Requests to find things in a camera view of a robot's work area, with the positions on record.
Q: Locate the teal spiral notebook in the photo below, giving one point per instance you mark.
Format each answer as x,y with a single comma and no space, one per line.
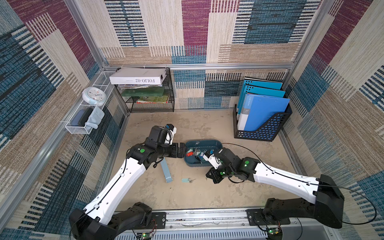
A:
247,89
262,83

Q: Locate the black wire shelf rack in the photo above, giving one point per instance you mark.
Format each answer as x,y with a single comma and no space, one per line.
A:
134,107

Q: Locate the blue clip file folder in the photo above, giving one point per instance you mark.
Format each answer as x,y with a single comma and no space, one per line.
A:
257,109

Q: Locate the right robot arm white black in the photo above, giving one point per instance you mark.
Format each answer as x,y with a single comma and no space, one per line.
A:
315,198

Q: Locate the light blue rectangular case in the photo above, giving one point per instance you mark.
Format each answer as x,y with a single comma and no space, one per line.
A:
166,170

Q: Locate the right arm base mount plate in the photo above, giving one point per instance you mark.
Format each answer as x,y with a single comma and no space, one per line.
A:
256,217

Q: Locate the light blue cloth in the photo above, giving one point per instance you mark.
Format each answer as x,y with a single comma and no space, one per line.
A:
94,119

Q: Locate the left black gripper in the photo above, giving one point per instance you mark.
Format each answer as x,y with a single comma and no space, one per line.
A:
175,154

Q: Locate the aluminium front rail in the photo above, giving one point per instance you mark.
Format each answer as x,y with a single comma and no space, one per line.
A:
229,224

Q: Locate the teal spiral notebook back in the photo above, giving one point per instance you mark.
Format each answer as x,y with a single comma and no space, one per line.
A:
262,83

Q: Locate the teal plastic storage box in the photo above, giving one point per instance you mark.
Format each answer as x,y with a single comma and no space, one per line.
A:
198,147

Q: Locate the colourful magazine on shelf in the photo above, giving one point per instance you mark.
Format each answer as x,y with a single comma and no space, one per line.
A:
153,100

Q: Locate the black mesh file holder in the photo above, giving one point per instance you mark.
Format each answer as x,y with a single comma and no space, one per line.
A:
268,131

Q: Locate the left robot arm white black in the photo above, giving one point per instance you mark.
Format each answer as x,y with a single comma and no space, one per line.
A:
98,220

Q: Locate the dark blue pouch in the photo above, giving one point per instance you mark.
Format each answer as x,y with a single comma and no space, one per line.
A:
81,117

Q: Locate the white folio box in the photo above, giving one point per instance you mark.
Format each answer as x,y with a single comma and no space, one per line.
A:
138,76

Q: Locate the green book on shelf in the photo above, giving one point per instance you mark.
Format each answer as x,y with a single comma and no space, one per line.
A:
143,92

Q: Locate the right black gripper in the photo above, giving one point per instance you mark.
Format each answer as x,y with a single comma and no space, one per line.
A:
212,174

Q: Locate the white wire wall basket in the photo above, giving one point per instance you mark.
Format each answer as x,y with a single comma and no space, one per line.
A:
102,82

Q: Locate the key with teal tag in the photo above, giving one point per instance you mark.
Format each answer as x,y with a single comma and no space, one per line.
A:
188,180

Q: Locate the teal spiral notebook front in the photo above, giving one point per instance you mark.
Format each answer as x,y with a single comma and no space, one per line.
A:
247,89

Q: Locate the round white clock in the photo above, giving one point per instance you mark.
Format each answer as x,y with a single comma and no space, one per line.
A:
94,96

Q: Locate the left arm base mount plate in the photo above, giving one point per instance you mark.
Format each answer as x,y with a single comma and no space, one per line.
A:
158,220

